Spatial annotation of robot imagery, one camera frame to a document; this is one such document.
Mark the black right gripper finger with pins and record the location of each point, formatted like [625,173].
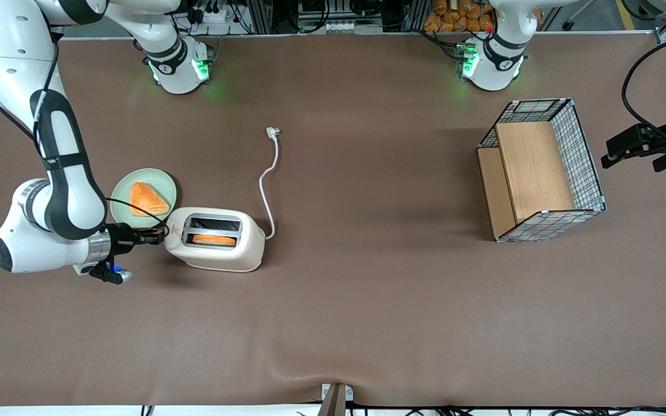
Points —
[151,239]
[151,230]

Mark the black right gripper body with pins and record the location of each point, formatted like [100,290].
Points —
[121,237]

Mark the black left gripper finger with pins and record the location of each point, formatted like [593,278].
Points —
[633,153]
[631,138]

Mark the white two-slot toaster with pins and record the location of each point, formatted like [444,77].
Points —
[217,257]

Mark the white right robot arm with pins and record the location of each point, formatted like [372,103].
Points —
[9,58]

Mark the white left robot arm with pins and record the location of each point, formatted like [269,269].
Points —
[492,69]

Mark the toast slice in toaster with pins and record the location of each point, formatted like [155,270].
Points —
[214,240]

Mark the triangular golden pastry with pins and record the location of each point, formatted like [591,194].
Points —
[147,199]

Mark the pale green round plate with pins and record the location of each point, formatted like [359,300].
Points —
[120,190]

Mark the wooden step shelf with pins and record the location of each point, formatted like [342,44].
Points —
[532,167]

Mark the bag of orange bread rolls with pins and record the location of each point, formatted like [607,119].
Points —
[454,17]

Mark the white power strip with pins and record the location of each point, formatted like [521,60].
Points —
[214,14]

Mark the brown table cloth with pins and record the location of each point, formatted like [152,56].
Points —
[367,323]

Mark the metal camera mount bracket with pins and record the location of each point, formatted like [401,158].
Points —
[336,400]

